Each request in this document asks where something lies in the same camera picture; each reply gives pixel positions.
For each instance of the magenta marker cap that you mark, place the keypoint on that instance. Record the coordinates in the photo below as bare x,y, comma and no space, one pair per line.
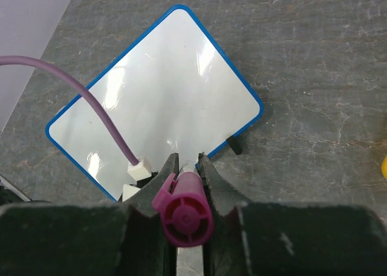
185,215

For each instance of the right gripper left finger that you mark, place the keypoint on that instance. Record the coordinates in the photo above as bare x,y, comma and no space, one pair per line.
122,238

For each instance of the white marker pen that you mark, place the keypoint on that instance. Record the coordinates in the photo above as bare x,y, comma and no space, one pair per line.
189,166

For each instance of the black whiteboard pen clip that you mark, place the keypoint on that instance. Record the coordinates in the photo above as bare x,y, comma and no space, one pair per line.
234,145

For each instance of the blue framed whiteboard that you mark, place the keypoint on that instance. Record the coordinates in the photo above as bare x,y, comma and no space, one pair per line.
173,90

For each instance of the yellow plastic bin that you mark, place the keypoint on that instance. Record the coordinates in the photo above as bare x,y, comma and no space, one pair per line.
384,167

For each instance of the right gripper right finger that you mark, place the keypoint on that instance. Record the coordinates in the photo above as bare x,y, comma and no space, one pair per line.
296,238

